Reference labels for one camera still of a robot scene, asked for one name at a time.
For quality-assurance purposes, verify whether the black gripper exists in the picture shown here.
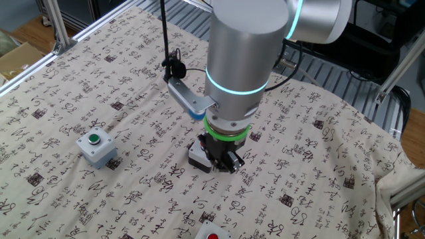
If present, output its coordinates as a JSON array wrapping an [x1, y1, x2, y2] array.
[[198, 132, 247, 174]]

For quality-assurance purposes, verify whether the red mushroom button black-base box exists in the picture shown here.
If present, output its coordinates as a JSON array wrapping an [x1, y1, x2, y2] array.
[[188, 141, 213, 174]]

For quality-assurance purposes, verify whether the red button grey-base box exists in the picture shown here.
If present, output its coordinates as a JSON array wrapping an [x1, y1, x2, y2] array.
[[194, 219, 234, 239]]

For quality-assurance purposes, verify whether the green button white box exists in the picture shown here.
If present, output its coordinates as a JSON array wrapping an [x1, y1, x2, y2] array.
[[75, 127, 118, 170]]

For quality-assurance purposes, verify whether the beige calligraphy print tablecloth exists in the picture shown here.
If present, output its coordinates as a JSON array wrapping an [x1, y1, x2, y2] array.
[[0, 5, 425, 239]]

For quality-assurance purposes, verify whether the black office chair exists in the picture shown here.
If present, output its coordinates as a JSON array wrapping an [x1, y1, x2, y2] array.
[[308, 33, 402, 82]]

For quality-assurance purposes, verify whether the dark equipment rack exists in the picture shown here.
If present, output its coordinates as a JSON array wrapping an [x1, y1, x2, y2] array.
[[36, 0, 130, 33]]

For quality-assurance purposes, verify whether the brown cardboard box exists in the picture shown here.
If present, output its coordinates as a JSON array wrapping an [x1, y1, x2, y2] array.
[[0, 41, 46, 80]]

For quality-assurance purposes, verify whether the olive green bag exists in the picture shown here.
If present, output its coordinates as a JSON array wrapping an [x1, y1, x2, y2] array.
[[0, 29, 21, 57]]

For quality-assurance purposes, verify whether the green flange adapter ring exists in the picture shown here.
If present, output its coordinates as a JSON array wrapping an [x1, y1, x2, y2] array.
[[203, 116, 251, 142]]

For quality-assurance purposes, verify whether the silver wrist camera blue end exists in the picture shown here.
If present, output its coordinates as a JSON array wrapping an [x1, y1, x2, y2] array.
[[167, 78, 216, 120]]

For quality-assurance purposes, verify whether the black camera cable plug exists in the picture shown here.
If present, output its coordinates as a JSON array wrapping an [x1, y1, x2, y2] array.
[[159, 0, 187, 82]]

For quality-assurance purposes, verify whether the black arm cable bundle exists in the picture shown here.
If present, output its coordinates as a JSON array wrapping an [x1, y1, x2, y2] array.
[[264, 39, 303, 93]]

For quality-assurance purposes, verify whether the grey cable metal connector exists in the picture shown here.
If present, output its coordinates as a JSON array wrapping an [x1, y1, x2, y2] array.
[[277, 58, 321, 88]]

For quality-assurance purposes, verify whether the aluminium table edge rail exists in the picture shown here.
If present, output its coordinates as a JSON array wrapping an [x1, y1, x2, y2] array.
[[390, 177, 425, 239], [0, 0, 132, 97]]

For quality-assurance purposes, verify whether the black cable loop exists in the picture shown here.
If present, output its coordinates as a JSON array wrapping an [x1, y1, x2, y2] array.
[[381, 84, 412, 135]]

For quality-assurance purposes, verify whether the chrome stool ring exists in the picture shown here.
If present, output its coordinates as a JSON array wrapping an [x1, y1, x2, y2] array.
[[410, 197, 425, 235]]

